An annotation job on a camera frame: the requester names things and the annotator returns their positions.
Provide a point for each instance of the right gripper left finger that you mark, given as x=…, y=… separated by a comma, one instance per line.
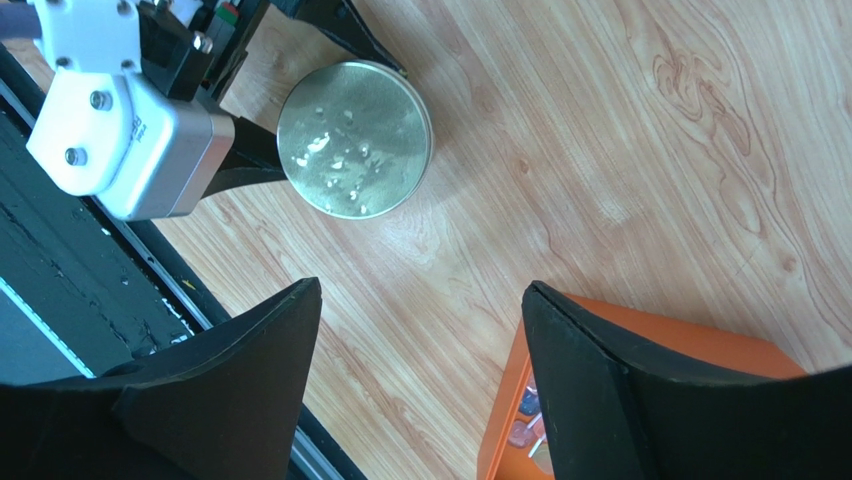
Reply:
x=223, y=404

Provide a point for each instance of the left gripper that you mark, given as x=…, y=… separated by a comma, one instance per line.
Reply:
x=193, y=46

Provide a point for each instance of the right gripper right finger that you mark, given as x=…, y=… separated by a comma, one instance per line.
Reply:
x=617, y=405

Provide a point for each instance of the white round lid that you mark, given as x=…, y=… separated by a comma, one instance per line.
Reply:
x=355, y=139

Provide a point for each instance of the orange tray of candies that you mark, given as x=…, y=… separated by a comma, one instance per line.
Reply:
x=515, y=446

